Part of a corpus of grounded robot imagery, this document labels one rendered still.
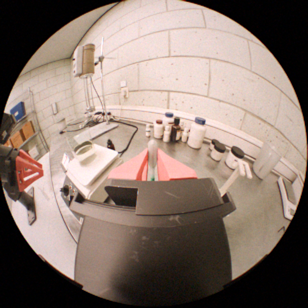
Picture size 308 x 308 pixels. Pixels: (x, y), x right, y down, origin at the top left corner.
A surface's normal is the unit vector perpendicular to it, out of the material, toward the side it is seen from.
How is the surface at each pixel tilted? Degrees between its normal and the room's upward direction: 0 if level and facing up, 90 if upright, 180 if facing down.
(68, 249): 0
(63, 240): 0
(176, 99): 90
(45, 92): 90
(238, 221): 0
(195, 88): 90
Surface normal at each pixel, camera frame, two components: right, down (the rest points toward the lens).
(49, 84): 0.84, 0.33
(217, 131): -0.54, 0.51
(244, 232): 0.00, -0.79
